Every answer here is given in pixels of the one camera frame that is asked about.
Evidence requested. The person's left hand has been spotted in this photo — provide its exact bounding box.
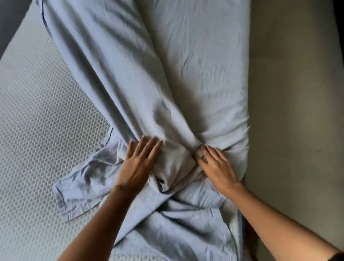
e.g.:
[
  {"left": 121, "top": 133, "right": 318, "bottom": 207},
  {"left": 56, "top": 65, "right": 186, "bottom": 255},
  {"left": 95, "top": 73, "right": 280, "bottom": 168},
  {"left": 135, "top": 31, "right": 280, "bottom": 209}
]
[{"left": 108, "top": 132, "right": 170, "bottom": 197}]

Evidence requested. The person's right hand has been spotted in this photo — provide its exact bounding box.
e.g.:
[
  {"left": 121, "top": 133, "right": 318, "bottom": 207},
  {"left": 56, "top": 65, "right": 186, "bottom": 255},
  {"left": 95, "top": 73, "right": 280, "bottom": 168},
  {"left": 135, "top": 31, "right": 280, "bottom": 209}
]
[{"left": 192, "top": 140, "right": 245, "bottom": 199}]

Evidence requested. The white textured mattress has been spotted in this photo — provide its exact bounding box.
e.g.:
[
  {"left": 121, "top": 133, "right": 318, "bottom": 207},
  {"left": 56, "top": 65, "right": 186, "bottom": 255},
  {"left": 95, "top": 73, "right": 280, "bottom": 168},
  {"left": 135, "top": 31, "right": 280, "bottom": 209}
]
[{"left": 0, "top": 0, "right": 252, "bottom": 261}]

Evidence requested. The light blue bed sheet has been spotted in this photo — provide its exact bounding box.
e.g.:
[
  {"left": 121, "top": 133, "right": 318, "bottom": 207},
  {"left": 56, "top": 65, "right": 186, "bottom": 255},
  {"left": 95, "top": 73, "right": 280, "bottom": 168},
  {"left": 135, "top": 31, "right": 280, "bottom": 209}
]
[{"left": 26, "top": 0, "right": 294, "bottom": 261}]

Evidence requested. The person's left forearm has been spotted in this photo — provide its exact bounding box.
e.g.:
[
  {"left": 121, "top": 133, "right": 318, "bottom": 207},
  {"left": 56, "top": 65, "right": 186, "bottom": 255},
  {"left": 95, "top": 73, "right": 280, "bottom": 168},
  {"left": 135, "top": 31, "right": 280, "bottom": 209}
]
[{"left": 8, "top": 182, "right": 146, "bottom": 261}]

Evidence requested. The person's right forearm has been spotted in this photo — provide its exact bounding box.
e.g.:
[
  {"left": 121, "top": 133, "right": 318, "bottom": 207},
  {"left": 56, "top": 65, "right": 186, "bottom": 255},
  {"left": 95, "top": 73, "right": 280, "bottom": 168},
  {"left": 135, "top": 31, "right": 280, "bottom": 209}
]
[{"left": 226, "top": 172, "right": 343, "bottom": 261}]

